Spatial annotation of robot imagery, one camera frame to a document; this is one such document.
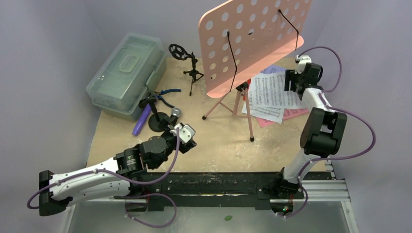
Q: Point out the purple toy microphone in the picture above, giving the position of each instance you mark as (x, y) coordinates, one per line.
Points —
(141, 120)

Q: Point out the black silver condenser microphone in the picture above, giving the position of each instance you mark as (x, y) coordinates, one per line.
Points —
(175, 114)

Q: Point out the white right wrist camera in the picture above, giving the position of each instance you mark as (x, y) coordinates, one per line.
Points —
(301, 61)

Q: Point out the blue-handled pliers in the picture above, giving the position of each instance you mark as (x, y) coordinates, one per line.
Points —
(160, 95)

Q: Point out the lavender sheet music page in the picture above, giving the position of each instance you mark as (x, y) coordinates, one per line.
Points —
(273, 69)

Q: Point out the pink music stand tripod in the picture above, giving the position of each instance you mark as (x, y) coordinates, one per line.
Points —
(240, 38)

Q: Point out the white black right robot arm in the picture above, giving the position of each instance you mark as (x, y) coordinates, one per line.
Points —
(323, 132)

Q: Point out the white sheet music page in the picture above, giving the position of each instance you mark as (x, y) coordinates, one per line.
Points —
(267, 91)
(266, 113)

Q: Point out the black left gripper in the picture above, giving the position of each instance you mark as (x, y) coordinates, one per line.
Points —
(182, 149)

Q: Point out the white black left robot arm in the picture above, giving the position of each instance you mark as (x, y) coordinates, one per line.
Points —
(112, 177)

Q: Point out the aluminium front frame rail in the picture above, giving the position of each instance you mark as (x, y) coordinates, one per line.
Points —
(325, 209)

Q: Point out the pink sheet music page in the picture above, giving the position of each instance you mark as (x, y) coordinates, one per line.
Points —
(288, 114)

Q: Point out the clear green plastic storage box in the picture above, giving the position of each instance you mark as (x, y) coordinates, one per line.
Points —
(134, 68)

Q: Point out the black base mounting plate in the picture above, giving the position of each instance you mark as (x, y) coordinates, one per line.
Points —
(215, 189)

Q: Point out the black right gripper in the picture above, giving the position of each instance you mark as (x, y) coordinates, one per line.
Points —
(292, 83)

